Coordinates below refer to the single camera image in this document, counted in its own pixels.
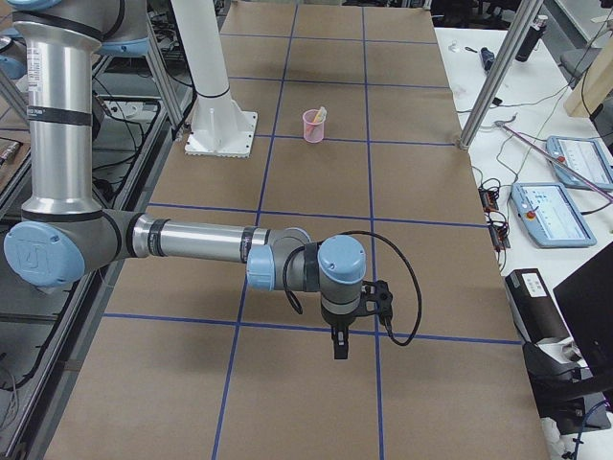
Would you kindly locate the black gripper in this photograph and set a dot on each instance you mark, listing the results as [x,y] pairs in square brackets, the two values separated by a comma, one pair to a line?
[337,320]

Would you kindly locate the green highlighter pen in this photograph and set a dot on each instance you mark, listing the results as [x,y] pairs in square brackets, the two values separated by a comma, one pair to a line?
[320,116]

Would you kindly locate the pink mesh pen holder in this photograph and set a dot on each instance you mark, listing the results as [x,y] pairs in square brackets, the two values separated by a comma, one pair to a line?
[317,135]

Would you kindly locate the black cardboard box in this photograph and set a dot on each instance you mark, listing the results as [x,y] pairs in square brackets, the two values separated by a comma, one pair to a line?
[533,309]

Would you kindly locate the near teach pendant tablet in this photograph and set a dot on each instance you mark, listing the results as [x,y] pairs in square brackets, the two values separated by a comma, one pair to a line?
[550,216]

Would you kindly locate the teach pendant tablet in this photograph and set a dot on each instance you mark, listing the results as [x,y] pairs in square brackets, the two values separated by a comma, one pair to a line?
[550,216]
[584,156]

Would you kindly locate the black monitor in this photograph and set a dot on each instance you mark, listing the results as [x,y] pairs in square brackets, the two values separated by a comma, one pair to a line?
[585,301]

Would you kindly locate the far teach pendant tablet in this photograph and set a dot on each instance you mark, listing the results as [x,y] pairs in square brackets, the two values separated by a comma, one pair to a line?
[584,156]

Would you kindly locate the black bottle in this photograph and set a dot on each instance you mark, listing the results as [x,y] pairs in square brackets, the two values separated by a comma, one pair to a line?
[536,31]

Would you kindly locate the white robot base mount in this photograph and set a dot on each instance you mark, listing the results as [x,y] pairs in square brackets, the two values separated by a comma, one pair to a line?
[218,126]

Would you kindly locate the aluminium frame post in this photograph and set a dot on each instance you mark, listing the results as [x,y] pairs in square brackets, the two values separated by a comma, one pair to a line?
[520,25]

